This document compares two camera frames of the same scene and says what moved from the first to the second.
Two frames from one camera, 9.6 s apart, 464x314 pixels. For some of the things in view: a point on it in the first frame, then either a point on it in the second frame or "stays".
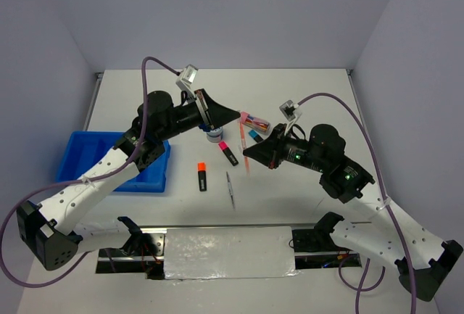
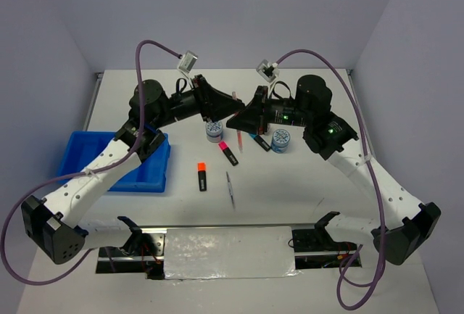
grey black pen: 230,190 stays
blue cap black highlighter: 255,135 stays
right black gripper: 269,151 -> 254,119
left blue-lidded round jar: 214,135 stays
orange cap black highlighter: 201,167 stays
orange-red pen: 244,146 -> 238,133
